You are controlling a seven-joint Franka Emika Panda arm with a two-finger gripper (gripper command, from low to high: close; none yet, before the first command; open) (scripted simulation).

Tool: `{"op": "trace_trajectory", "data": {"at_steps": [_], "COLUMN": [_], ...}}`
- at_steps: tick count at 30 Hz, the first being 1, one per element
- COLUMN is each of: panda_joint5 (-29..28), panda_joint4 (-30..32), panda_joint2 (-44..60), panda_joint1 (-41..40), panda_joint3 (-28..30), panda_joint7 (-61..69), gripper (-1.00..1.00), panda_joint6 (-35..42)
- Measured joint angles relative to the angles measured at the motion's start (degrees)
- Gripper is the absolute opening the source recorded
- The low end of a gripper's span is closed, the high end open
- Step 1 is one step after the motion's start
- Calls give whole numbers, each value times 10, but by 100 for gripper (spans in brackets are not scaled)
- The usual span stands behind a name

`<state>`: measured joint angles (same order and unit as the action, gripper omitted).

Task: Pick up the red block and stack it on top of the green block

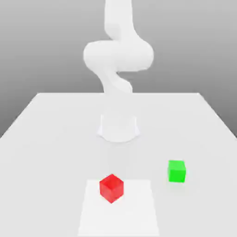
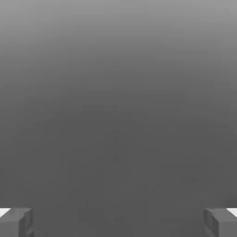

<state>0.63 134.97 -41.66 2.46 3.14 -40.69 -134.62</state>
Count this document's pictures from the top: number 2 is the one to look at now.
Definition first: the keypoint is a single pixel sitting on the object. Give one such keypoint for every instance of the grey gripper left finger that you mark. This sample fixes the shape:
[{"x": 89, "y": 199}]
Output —
[{"x": 14, "y": 223}]

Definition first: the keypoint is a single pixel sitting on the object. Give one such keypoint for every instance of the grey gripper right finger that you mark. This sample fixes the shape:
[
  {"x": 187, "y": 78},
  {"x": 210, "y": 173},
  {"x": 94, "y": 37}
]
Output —
[{"x": 222, "y": 223}]

